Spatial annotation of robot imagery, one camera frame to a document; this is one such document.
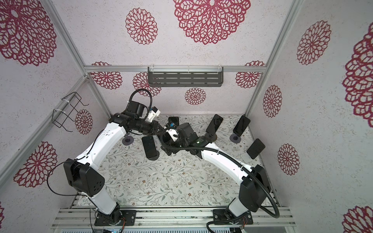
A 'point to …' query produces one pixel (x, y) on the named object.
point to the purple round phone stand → (235, 139)
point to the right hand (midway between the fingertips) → (167, 140)
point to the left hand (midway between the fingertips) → (164, 133)
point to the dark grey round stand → (155, 158)
